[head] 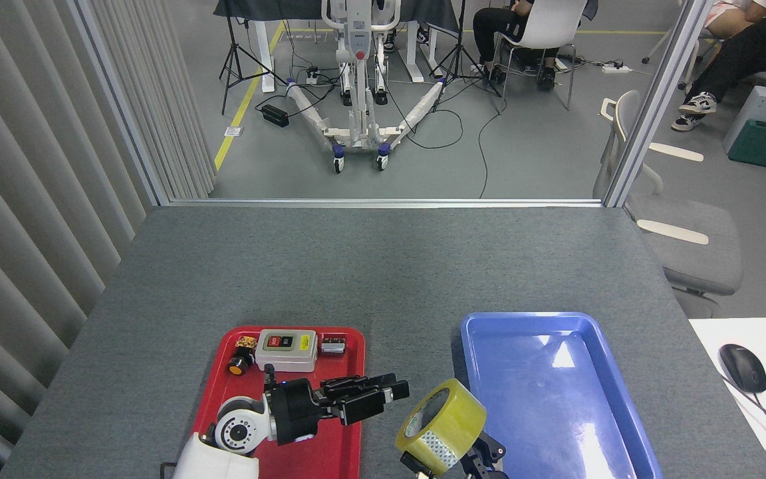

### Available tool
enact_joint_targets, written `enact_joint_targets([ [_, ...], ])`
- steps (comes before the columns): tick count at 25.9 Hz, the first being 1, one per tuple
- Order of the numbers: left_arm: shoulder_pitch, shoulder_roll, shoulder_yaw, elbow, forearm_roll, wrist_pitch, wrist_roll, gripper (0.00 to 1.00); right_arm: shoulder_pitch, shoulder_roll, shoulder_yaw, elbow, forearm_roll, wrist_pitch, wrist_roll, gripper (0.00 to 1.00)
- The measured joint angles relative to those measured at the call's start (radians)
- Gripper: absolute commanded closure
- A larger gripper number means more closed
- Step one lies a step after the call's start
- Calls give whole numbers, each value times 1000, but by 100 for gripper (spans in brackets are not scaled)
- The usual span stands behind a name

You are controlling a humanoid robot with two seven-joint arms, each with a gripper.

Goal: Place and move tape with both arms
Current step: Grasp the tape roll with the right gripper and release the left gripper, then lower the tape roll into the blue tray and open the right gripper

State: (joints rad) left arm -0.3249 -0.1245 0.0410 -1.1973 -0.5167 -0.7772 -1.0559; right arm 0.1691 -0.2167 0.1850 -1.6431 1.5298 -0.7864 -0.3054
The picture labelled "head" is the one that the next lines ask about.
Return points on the grey vertical blind curtain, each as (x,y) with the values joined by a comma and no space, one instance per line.
(24,166)

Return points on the person with bare legs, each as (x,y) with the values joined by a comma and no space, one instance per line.
(729,23)

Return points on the white side desk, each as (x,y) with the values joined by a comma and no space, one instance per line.
(715,332)

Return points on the small silver black component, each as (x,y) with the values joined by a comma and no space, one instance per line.
(333,346)

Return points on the black power adapter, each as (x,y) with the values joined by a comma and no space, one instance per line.
(275,115)

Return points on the black tripod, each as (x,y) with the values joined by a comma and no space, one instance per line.
(232,56)
(457,53)

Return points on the person in black trousers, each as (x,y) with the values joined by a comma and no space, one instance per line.
(742,56)

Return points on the person on white chair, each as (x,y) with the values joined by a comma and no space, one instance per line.
(489,23)

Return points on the blue plastic tray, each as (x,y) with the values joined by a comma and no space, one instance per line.
(556,399)

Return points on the red plastic tray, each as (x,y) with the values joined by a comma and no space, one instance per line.
(336,459)

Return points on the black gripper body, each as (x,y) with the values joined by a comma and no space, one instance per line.
(293,409)

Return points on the black computer mouse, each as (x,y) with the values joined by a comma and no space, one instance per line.
(743,367)

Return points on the white power strip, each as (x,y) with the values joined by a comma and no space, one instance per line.
(616,68)

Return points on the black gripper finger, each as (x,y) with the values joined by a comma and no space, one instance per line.
(363,406)
(486,459)
(417,467)
(356,384)

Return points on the yellow black push button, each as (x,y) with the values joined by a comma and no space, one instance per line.
(240,362)

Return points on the silver post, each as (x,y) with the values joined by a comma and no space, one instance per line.
(120,100)
(655,106)

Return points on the white switch box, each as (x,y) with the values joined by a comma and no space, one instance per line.
(286,359)

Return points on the yellow tape roll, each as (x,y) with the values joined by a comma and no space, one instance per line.
(453,416)

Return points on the white shell chair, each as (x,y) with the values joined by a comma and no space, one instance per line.
(549,23)

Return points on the grey padded chair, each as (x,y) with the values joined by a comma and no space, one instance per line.
(695,253)

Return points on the white stand on wheels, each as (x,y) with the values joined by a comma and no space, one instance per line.
(360,40)

